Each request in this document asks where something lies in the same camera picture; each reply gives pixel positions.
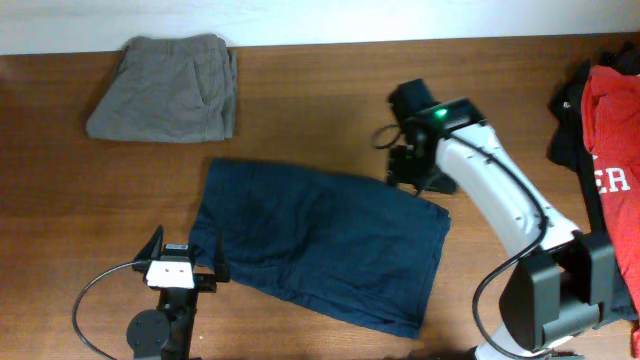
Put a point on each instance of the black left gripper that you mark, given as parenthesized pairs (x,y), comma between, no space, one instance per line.
(207,283)

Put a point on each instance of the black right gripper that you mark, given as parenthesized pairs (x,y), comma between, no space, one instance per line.
(396,169)

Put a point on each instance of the dark blue shorts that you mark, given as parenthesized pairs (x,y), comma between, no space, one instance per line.
(348,247)

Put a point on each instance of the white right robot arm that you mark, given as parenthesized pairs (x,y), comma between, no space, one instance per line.
(557,281)

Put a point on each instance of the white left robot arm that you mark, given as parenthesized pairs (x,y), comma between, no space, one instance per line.
(165,332)

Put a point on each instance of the black garment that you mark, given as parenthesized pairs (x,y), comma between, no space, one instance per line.
(567,149)

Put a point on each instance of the folded grey shorts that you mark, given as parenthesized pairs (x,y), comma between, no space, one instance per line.
(180,90)

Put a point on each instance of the red t-shirt white letters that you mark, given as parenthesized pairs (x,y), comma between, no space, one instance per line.
(610,122)

